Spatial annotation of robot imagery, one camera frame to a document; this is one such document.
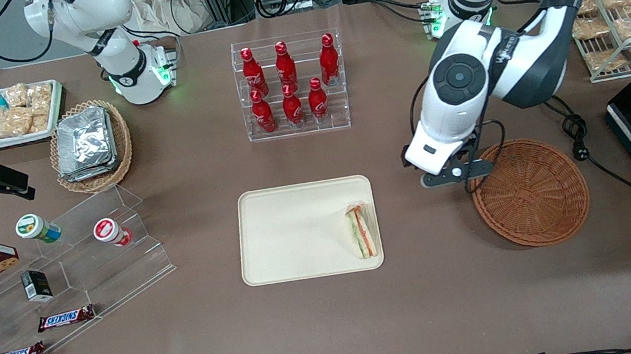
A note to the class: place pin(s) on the stack of foil containers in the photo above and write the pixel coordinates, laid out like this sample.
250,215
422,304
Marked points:
84,145

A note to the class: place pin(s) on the brown round wicker basket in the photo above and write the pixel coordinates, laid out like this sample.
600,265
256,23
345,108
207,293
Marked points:
534,198

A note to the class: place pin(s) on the green lid yogurt cup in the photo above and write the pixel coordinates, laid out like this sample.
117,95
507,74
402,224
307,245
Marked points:
32,227

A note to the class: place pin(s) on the light oval wicker basket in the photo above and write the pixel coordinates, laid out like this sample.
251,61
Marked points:
97,184

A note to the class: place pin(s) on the triangle sandwich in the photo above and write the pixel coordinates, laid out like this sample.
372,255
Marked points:
361,232

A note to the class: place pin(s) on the small black box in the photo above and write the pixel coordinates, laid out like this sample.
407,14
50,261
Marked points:
36,286

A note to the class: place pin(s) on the red cola bottle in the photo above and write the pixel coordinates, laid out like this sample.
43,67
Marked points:
318,104
329,62
286,69
254,74
263,115
293,110

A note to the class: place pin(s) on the clear acrylic bottle rack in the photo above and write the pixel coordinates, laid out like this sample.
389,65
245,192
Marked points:
297,132

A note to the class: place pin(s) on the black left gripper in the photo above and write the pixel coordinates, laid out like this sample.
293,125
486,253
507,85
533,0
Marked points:
469,143

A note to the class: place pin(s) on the red lid yogurt cup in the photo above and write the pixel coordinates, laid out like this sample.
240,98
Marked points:
107,230

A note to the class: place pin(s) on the beige plastic tray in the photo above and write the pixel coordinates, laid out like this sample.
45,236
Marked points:
298,232

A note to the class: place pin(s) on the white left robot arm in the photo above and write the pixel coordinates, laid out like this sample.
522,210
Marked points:
465,100

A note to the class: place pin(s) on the white rectangular snack tray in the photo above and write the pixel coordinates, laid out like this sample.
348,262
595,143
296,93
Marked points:
2,144

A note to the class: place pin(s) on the clear acrylic stepped shelf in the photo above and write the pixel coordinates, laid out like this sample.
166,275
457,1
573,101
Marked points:
113,276

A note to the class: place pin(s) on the clear rice cracker bag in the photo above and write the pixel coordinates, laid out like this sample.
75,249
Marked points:
16,95
40,123
11,122
40,98

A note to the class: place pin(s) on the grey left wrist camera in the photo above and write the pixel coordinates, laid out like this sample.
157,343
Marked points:
454,173

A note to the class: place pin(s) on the white plastic bag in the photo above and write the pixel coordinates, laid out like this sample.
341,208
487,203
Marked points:
168,9

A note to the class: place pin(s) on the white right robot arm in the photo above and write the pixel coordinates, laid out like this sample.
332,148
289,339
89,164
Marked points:
120,62

